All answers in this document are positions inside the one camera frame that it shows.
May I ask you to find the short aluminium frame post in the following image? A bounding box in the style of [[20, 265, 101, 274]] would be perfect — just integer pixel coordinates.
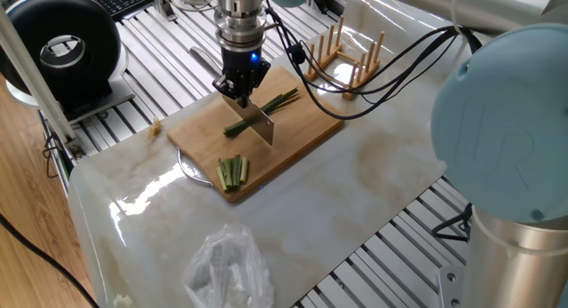
[[153, 0, 178, 21]]

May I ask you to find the marble pattern table mat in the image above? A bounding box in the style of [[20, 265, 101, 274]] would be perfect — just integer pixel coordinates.
[[67, 0, 489, 308]]

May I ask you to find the clear plastic bag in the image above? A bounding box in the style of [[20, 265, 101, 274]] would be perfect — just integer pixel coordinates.
[[182, 223, 276, 308]]

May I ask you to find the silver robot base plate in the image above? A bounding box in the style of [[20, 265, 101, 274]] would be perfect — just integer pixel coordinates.
[[437, 265, 468, 308]]

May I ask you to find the thin black hanging cable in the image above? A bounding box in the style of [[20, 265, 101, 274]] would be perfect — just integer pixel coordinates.
[[42, 132, 63, 179]]

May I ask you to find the steel cleaver knife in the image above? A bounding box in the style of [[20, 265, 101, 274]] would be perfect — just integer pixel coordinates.
[[189, 45, 276, 146]]

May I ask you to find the black base cable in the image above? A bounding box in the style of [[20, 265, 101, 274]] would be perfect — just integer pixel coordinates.
[[430, 203, 474, 243]]

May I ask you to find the long green garlic stalk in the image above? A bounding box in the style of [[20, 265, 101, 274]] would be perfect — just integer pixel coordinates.
[[223, 86, 301, 139]]

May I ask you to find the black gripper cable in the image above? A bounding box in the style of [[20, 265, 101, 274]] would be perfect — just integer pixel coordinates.
[[264, 0, 483, 122], [299, 26, 462, 106]]

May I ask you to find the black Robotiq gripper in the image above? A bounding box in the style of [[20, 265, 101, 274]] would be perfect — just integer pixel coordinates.
[[211, 46, 272, 109]]

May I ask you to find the black floor cable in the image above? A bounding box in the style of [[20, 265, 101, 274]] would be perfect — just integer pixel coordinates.
[[0, 212, 101, 308]]

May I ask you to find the bamboo cutting board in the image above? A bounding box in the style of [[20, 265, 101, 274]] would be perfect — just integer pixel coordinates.
[[166, 66, 346, 205]]

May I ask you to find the black ring-shaped fan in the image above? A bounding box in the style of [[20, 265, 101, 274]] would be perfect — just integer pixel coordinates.
[[0, 0, 137, 125]]

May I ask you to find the wooden peg rack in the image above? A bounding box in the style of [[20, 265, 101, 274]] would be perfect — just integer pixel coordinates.
[[303, 14, 386, 101]]

